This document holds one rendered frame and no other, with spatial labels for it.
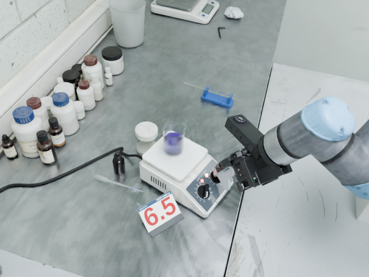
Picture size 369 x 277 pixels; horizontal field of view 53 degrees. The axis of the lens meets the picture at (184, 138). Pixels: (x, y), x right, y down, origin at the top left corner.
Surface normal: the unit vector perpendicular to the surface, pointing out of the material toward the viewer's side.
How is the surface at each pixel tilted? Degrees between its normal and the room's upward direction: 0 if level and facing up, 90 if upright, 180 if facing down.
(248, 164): 30
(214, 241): 0
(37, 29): 90
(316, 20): 90
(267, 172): 77
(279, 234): 0
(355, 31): 90
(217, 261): 0
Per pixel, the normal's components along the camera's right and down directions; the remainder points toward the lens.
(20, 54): 0.96, 0.24
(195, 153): 0.05, -0.70
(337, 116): 0.45, -0.38
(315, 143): -0.44, 0.65
